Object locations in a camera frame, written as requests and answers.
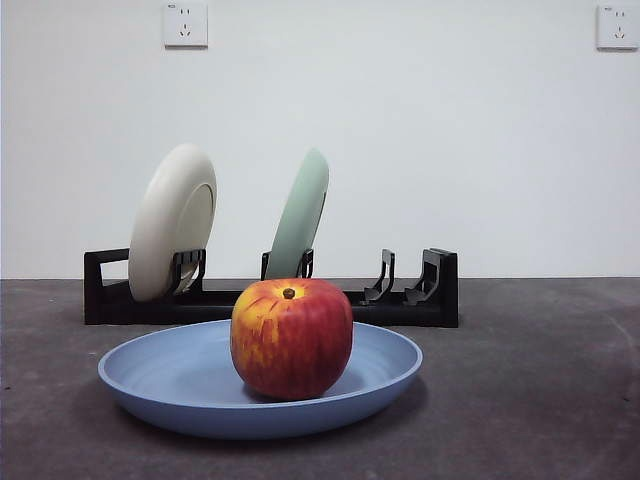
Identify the black plate rack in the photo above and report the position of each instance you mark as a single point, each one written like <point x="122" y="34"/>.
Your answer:
<point x="410" y="312"/>

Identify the blue plate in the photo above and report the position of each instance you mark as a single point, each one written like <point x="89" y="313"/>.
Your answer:
<point x="175" y="380"/>

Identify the white wall power socket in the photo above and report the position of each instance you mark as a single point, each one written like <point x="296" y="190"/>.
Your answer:
<point x="617" y="27"/>
<point x="186" y="25"/>

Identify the cream white plate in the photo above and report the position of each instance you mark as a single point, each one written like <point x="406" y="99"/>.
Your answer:
<point x="165" y="215"/>

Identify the pale green plate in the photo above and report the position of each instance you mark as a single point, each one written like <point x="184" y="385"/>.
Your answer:
<point x="300" y="215"/>

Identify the red yellow apple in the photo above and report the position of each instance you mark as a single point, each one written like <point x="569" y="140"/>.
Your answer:
<point x="290" y="340"/>

